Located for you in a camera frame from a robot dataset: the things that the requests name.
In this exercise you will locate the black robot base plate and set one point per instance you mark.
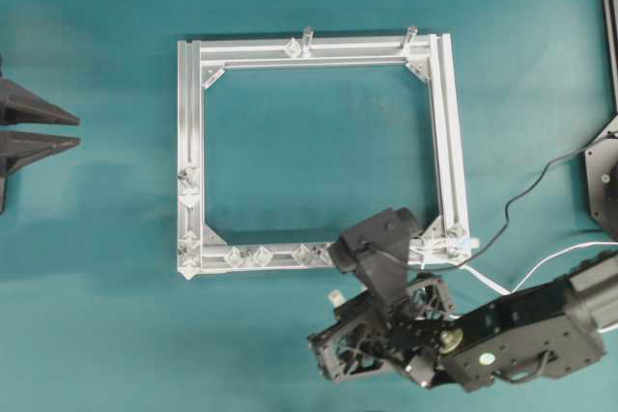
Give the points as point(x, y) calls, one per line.
point(601, 172)

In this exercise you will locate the black vertical rail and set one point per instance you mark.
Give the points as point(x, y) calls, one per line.
point(610, 21)

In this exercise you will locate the aluminium extrusion frame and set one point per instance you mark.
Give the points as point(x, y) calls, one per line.
point(276, 153)

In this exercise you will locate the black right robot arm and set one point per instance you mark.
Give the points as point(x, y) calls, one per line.
point(547, 331)

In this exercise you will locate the silver metal pin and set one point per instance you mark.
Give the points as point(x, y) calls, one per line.
point(408, 39)
point(307, 37)

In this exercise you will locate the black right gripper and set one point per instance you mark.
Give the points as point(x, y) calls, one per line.
point(367, 339)

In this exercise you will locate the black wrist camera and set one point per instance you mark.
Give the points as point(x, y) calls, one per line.
point(376, 251)

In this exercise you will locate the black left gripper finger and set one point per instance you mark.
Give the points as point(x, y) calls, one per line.
point(19, 149)
point(21, 106)

